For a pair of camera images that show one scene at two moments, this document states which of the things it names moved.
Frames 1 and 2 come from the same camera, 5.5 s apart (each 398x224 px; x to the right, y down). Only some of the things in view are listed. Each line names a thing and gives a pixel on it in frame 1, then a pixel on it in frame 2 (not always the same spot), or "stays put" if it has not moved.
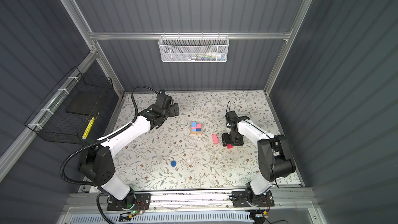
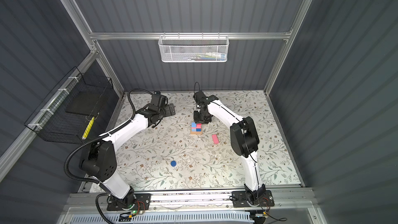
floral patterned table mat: (187, 149) stays put
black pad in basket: (85, 102) stays put
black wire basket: (77, 111) stays put
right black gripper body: (232, 139) → (199, 118)
